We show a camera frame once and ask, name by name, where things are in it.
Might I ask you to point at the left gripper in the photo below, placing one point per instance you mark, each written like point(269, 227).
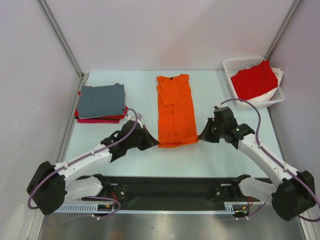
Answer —
point(149, 141)

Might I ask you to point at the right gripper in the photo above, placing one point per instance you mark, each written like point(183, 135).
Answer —
point(213, 130)

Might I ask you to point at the orange t-shirt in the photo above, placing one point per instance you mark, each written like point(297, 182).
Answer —
point(176, 115)

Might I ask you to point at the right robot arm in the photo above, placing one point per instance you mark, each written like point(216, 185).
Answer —
point(275, 175)

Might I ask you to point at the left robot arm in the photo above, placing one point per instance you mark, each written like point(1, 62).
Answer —
point(55, 184)

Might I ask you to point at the magenta folded t-shirt in stack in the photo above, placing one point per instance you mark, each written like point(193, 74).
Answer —
point(97, 121)

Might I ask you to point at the grey folded t-shirt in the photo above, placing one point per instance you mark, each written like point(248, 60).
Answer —
point(101, 101)

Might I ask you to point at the white cloth in basket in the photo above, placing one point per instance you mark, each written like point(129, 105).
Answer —
point(256, 84)

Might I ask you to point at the red t-shirt in basket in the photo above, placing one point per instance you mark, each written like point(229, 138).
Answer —
point(235, 78)

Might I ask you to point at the white plastic basket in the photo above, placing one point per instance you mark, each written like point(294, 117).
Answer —
point(233, 65)

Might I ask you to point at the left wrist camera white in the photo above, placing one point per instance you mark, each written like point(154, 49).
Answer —
point(135, 119)

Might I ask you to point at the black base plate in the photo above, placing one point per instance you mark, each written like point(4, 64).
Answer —
point(135, 191)

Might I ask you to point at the aluminium frame rail front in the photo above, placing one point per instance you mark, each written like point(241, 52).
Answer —
point(203, 190)

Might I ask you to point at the white cable duct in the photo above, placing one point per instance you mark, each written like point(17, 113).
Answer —
point(100, 208)

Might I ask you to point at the right aluminium corner post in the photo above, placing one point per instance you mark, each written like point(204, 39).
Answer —
point(283, 26)

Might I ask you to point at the aluminium corner post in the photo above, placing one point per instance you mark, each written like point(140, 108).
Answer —
point(53, 23)
point(283, 26)

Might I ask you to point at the left aluminium corner post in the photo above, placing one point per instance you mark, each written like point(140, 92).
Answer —
point(53, 23)

